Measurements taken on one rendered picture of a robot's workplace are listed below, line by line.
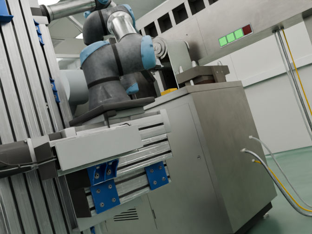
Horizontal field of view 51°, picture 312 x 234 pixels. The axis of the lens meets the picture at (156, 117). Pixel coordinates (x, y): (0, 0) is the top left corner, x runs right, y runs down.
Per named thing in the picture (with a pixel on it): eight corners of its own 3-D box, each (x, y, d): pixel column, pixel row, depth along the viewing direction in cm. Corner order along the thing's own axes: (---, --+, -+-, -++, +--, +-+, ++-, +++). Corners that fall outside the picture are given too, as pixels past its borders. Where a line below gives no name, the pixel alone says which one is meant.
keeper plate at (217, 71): (215, 83, 207) (210, 67, 208) (223, 82, 215) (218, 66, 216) (218, 82, 206) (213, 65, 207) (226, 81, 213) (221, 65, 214)
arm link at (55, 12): (14, 3, 150) (104, -17, 174) (12, 15, 159) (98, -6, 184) (26, 27, 150) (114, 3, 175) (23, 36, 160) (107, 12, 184)
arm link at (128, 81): (120, 97, 183) (114, 79, 184) (139, 92, 184) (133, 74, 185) (120, 95, 175) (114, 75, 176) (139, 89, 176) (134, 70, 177)
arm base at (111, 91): (105, 106, 104) (97, 76, 105) (81, 117, 115) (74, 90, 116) (140, 100, 115) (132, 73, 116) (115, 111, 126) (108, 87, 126)
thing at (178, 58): (175, 77, 212) (166, 50, 214) (195, 76, 230) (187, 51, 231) (175, 77, 212) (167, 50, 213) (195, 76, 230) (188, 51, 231)
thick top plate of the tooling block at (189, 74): (178, 84, 206) (175, 74, 206) (211, 81, 236) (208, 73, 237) (198, 75, 195) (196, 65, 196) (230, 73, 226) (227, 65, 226)
